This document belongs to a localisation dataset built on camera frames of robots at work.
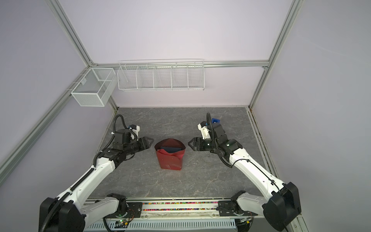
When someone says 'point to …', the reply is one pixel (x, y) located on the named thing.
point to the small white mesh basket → (96, 86)
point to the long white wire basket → (162, 75)
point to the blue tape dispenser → (214, 120)
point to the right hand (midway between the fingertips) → (193, 144)
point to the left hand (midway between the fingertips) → (151, 143)
